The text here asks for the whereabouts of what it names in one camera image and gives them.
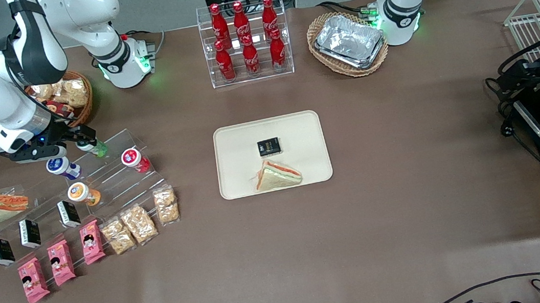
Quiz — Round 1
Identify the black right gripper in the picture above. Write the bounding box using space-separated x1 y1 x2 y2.
6 122 99 165

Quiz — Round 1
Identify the green gum bottle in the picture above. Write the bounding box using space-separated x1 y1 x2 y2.
76 136 110 161

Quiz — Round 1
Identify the orange gum bottle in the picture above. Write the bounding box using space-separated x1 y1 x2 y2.
66 180 102 209

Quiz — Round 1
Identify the red gum bottle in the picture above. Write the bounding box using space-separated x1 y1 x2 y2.
120 146 152 176

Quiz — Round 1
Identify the cream plastic tray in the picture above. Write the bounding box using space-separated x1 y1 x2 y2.
211 109 335 201

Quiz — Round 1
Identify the aluminium foil tray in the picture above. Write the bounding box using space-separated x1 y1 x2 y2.
311 9 389 75

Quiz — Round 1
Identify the red cookie box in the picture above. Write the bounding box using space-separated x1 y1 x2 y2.
44 97 76 124

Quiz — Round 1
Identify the dark round wicker basket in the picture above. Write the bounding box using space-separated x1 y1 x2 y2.
24 68 97 134

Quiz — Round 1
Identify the clear acrylic step display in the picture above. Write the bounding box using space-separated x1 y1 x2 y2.
0 125 174 269

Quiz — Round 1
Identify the black tissue pack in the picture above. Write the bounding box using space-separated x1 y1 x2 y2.
257 137 282 157
18 218 42 250
57 199 82 230
0 236 16 267

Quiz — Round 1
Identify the pink snack pack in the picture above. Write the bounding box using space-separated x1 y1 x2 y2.
16 256 52 303
78 219 107 266
46 239 78 288

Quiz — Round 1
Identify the red cola bottle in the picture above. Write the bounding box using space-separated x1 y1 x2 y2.
240 35 262 76
260 0 281 39
209 3 232 51
231 1 253 45
267 28 288 69
214 39 237 82

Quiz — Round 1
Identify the light oval wicker basket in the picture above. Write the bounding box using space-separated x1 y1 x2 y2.
305 6 392 83

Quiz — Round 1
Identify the clear acrylic bottle rack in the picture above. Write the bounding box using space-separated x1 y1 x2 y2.
195 0 296 90

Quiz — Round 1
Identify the black cable with plug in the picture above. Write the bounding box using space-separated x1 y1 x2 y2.
485 71 540 168

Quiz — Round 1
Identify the grey base cable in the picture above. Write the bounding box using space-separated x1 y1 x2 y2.
124 27 169 59

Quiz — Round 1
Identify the black base cable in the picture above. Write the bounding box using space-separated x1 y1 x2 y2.
316 0 378 21

